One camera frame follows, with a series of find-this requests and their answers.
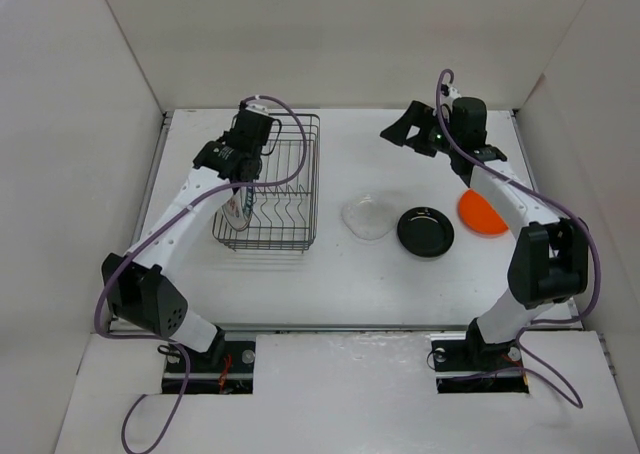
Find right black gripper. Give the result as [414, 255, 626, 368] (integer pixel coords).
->
[379, 100, 461, 157]

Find white plate green rim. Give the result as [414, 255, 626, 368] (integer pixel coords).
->
[240, 186, 255, 228]

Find white plate red characters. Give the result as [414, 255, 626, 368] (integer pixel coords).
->
[221, 188, 249, 231]

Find clear glass plate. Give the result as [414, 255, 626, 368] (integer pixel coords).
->
[341, 192, 396, 241]

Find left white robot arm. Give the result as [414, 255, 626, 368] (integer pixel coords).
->
[102, 103, 274, 371]

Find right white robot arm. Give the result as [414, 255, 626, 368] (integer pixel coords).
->
[380, 97, 589, 372]

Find orange plate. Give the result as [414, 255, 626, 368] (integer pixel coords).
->
[457, 189, 509, 236]

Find grey wire dish rack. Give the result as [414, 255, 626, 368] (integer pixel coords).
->
[212, 113, 320, 251]

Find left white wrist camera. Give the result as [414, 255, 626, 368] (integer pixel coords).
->
[239, 102, 270, 117]

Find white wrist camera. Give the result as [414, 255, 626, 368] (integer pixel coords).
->
[239, 102, 270, 117]
[440, 83, 462, 103]

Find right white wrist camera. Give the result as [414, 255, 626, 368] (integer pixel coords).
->
[440, 83, 462, 103]

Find aluminium rail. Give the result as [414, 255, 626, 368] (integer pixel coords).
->
[107, 322, 581, 333]

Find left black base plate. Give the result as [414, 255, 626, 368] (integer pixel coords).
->
[157, 336, 256, 395]

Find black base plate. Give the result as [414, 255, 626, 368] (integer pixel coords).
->
[428, 339, 529, 394]
[157, 336, 256, 395]

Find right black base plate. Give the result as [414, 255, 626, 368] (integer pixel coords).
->
[428, 339, 529, 394]

